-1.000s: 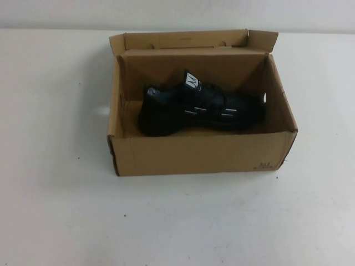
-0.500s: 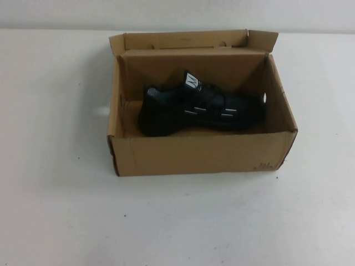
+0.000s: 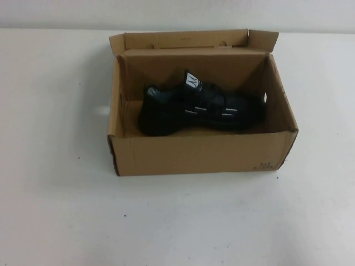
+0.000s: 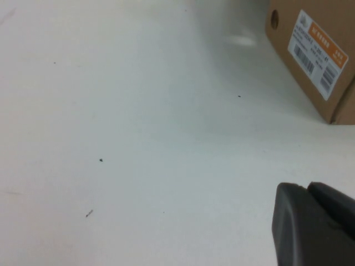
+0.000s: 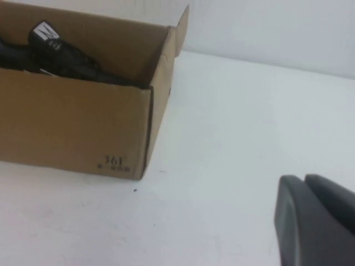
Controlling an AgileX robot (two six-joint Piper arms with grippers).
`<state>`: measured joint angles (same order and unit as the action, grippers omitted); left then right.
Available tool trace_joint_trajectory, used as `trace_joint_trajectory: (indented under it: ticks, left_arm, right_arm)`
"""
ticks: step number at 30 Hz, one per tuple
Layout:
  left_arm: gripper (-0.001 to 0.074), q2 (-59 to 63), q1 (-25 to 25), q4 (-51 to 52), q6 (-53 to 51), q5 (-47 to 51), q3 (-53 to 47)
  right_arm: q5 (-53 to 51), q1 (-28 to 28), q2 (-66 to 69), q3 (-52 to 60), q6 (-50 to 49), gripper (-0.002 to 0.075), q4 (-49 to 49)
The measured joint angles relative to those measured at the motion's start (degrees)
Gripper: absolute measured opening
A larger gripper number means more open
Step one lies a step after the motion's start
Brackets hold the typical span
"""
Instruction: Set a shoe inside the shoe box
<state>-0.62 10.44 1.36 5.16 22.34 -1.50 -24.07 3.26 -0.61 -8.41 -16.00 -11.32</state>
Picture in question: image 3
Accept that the brown cardboard shoe box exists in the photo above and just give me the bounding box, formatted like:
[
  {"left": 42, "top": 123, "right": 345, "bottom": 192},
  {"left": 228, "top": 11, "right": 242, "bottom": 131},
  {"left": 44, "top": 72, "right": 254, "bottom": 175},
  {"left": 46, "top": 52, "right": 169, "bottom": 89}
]
[{"left": 106, "top": 28, "right": 300, "bottom": 177}]

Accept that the black knit sneaker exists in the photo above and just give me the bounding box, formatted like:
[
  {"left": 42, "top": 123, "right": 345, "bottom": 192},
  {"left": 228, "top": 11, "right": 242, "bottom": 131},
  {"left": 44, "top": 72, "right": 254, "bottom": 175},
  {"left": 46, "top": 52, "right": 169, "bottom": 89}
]
[{"left": 139, "top": 69, "right": 268, "bottom": 137}]

